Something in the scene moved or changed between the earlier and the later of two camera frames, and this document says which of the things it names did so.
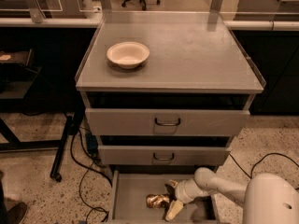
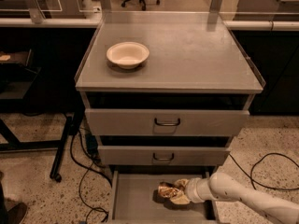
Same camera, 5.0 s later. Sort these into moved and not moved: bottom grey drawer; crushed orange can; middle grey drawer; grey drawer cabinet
Moved: crushed orange can
Not moved: grey drawer cabinet; middle grey drawer; bottom grey drawer
